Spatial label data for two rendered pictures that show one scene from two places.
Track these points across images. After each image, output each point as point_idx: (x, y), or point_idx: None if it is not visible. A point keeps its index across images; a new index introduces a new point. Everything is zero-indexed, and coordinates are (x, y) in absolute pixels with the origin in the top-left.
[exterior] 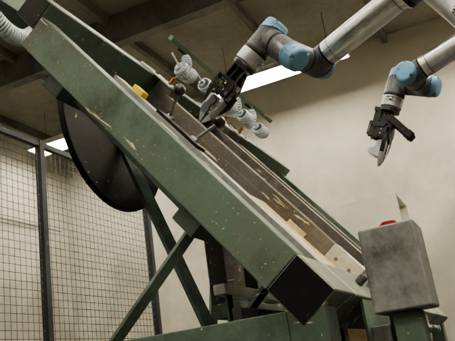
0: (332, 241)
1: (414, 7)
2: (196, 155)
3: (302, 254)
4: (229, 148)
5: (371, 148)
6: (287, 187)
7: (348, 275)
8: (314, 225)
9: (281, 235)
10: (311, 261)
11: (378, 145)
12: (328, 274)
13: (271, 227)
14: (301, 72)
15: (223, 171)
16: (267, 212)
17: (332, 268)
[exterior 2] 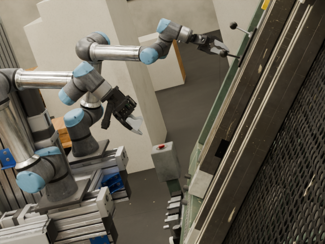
0: (200, 162)
1: (93, 61)
2: (226, 78)
3: (198, 141)
4: (249, 56)
5: (139, 117)
6: (248, 111)
7: (193, 171)
8: (207, 146)
9: (202, 130)
10: (196, 145)
11: (133, 118)
12: (193, 154)
13: (204, 125)
14: (161, 56)
15: (231, 85)
16: (214, 120)
17: (195, 159)
